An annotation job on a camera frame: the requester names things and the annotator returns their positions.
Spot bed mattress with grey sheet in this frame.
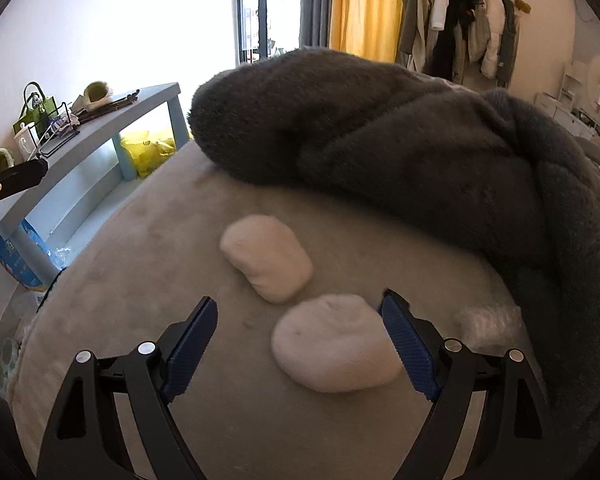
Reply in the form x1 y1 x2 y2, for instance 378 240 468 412
7 138 541 480

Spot grey curtain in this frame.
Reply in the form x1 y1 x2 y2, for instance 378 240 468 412
299 0 332 48

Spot light blue side table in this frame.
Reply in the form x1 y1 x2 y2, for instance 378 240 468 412
0 82 189 249

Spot yellow plastic bag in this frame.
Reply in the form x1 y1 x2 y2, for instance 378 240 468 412
121 130 176 179

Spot blue printed package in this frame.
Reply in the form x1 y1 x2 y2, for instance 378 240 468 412
0 219 65 292

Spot yellow curtain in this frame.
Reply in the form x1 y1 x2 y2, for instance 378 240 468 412
328 0 402 62

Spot white rolled sock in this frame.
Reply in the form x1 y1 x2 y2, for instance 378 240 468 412
219 214 314 304

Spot white sock with black trim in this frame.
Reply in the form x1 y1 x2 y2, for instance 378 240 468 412
271 294 403 393

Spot white lidded mug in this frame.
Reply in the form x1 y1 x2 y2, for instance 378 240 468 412
15 125 38 162

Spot green white slipper far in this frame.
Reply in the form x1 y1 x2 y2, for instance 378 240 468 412
83 81 112 112

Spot green tote bag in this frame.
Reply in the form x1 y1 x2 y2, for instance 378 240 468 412
12 81 58 138

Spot green white slipper near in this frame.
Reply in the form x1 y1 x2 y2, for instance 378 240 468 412
0 148 15 174

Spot clothes on rack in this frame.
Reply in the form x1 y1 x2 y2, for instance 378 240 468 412
396 0 531 88

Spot dark grey fleece blanket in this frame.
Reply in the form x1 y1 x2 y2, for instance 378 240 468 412
188 49 600 467

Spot white vanity with mirror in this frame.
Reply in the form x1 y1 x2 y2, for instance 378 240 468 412
534 54 600 140

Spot glass balcony door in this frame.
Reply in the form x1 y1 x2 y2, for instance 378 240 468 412
233 0 301 64

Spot black wire stand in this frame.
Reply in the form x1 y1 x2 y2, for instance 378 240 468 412
27 102 80 160

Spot dark wooden sticks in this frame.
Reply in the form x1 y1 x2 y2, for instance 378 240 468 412
78 89 140 124

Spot green white slipper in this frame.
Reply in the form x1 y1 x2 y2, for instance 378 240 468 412
0 148 15 174
83 81 112 112

